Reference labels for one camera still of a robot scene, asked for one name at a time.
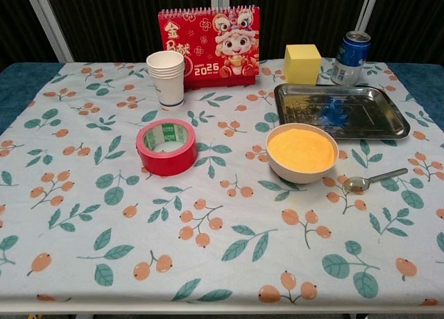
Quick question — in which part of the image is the metal spoon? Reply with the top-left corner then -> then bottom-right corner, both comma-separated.
342,167 -> 409,196

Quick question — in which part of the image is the orange powder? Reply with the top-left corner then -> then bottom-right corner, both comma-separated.
268,126 -> 336,171

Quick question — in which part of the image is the bowl of orange powder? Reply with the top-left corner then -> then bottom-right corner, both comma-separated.
265,123 -> 339,185

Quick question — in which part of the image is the stainless steel tray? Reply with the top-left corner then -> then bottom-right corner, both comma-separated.
273,83 -> 411,140

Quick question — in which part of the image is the red tape roll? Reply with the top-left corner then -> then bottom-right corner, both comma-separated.
135,118 -> 198,177

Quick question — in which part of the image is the floral fruit print tablecloth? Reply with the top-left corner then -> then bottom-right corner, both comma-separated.
0,58 -> 444,308

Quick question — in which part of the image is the white paper cup stack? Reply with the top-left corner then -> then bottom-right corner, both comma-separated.
146,50 -> 186,111

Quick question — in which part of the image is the red 2026 desk calendar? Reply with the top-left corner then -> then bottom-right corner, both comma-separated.
158,5 -> 261,90

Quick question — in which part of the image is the yellow cube block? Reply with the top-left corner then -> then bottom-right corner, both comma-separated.
283,44 -> 323,86

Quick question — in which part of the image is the dark ribbed partition panel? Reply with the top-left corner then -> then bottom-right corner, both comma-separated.
0,0 -> 58,72
369,0 -> 444,65
228,0 -> 368,62
43,0 -> 213,63

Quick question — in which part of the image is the blue drink can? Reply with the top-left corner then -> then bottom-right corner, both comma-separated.
330,30 -> 372,87

